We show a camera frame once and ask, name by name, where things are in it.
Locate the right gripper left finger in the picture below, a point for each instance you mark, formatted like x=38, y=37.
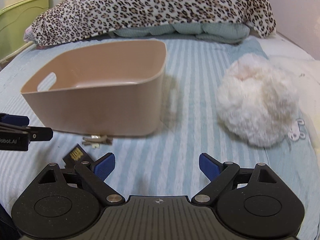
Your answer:
x=103, y=167

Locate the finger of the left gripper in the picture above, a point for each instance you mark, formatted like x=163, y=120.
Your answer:
x=16, y=120

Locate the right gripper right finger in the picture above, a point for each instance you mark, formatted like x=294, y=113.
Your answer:
x=209, y=166

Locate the black gold small packet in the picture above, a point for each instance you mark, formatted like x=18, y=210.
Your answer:
x=76, y=156

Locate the striped light blue bedsheet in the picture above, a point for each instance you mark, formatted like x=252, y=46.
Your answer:
x=167, y=161

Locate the beige plastic storage basket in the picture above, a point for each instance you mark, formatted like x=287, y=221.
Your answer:
x=113, y=88

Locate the white fluffy plush toy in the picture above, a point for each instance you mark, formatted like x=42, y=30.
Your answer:
x=257, y=101

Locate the green plastic storage bin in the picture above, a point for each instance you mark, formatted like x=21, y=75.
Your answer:
x=15, y=19

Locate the leopard print blanket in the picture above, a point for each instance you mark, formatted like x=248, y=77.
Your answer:
x=75, y=20

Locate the light teal quilted comforter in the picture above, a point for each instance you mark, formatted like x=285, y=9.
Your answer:
x=228, y=33

